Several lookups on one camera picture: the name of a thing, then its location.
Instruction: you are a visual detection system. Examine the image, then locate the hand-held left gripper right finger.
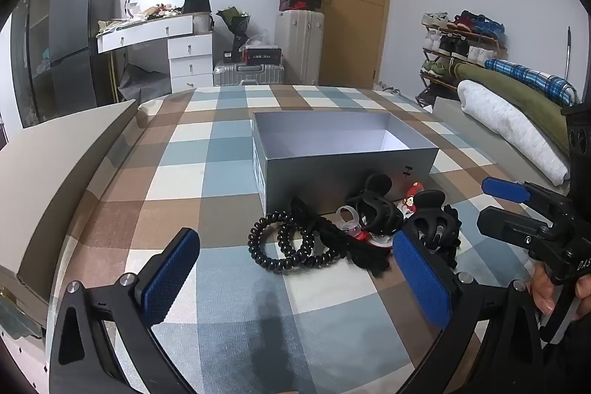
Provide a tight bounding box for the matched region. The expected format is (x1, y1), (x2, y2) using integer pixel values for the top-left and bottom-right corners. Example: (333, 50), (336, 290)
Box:
(392, 219), (546, 394)

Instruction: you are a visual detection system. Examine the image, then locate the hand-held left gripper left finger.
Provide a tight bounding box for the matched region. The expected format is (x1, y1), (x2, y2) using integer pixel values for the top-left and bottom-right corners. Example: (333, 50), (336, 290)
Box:
(48, 228), (201, 394)

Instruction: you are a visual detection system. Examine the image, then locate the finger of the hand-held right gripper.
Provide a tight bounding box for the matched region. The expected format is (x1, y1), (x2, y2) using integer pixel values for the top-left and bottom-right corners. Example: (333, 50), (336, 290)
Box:
(477, 206), (552, 256)
(481, 177), (571, 222)

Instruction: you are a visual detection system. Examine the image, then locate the black hair claw clip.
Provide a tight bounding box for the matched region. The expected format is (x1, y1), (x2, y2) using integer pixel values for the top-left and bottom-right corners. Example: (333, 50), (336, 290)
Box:
(346, 174), (406, 236)
(409, 190), (462, 257)

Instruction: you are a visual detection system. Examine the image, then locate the red cartoon hair clip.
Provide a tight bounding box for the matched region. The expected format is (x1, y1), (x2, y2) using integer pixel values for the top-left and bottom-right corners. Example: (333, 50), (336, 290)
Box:
(401, 182), (426, 213)

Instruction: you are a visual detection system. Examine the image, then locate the long black hair clip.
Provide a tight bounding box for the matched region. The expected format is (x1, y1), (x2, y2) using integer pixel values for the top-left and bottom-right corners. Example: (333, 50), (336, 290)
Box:
(290, 198), (394, 277)

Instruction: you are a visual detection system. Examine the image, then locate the black spiral hair tie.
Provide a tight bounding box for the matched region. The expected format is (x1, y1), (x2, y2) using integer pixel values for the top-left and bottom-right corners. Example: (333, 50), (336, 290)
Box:
(248, 212), (319, 273)
(277, 222), (348, 270)

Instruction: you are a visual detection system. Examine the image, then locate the clear plastic hair accessory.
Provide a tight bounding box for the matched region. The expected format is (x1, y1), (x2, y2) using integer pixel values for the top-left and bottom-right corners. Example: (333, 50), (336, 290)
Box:
(336, 206), (362, 234)

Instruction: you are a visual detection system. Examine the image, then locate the grey cardboard box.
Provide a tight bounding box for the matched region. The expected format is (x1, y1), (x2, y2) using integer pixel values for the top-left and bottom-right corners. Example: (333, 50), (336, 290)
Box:
(252, 110), (439, 215)

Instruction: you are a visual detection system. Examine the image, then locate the person's right hand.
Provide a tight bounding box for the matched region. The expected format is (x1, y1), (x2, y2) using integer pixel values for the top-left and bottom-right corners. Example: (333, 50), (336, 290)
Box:
(530, 260), (591, 322)

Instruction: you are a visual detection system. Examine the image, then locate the white rolled blanket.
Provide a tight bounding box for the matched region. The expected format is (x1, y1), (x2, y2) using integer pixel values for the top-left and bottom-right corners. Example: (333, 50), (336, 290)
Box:
(456, 79), (571, 187)

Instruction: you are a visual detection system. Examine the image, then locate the grey padded board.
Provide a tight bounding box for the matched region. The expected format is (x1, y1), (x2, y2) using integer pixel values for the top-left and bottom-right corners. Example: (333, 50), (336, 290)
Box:
(434, 96), (499, 145)

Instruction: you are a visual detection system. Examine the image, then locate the checked bed sheet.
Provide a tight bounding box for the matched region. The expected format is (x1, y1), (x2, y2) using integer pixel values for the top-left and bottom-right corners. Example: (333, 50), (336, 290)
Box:
(18, 85), (555, 394)

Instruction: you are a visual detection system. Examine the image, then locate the blue plaid blanket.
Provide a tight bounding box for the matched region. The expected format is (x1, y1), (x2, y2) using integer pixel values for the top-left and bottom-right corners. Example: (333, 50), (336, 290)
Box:
(485, 58), (578, 106)

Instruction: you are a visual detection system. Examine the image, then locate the wooden shoe rack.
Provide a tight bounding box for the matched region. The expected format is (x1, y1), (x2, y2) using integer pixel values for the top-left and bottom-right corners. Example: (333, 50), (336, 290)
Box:
(418, 11), (506, 106)

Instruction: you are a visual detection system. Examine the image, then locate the row of shoes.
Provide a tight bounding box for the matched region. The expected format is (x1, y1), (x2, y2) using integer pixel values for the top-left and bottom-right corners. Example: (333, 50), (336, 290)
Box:
(420, 10), (506, 76)

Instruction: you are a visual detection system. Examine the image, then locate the beige bed headboard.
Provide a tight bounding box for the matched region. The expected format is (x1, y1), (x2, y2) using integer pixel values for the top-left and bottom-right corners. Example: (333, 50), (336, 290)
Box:
(0, 100), (139, 330)

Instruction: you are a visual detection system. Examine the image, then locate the dark grey bag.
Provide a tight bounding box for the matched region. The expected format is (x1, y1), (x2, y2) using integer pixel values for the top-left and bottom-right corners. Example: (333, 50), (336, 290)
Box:
(117, 64), (171, 104)

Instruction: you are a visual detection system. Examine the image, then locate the yellow stick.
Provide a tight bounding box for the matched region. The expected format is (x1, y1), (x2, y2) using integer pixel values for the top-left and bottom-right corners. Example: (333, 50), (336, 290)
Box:
(107, 51), (116, 104)

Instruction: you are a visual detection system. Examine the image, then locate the silver suitcase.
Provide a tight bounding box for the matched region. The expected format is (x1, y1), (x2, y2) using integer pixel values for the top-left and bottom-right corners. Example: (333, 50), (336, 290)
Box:
(213, 62), (284, 88)

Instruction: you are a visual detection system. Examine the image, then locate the white dressing table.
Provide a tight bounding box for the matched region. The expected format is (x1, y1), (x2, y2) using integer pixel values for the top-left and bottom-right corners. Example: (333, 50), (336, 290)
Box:
(96, 14), (215, 92)

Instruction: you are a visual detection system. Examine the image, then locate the wooden door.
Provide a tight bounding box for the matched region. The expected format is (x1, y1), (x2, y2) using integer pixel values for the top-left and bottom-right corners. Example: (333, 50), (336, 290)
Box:
(313, 0), (394, 90)

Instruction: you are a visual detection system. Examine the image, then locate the black and red box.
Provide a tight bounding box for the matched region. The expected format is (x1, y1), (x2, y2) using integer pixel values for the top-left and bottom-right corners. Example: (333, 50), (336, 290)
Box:
(243, 45), (282, 65)

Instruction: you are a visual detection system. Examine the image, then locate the beige suitcase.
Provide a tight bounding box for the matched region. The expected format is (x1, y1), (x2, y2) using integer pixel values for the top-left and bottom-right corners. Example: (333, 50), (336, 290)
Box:
(274, 10), (325, 85)

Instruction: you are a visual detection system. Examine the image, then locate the pile of desk clutter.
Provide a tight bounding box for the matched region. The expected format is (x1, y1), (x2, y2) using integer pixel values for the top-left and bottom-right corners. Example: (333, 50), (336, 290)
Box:
(97, 1), (183, 31)

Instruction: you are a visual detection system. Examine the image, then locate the glass door cabinet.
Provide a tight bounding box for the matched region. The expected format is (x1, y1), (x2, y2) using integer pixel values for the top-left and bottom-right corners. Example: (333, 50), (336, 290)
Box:
(9, 0), (58, 128)

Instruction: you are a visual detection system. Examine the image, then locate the dark wrapped flower bouquet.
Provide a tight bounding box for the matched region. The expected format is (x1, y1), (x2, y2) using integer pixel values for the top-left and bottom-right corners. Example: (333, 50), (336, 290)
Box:
(216, 5), (252, 58)

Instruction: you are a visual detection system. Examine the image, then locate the dark grey refrigerator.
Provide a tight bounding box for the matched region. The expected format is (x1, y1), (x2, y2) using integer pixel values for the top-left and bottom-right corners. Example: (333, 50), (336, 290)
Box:
(48, 0), (118, 109)

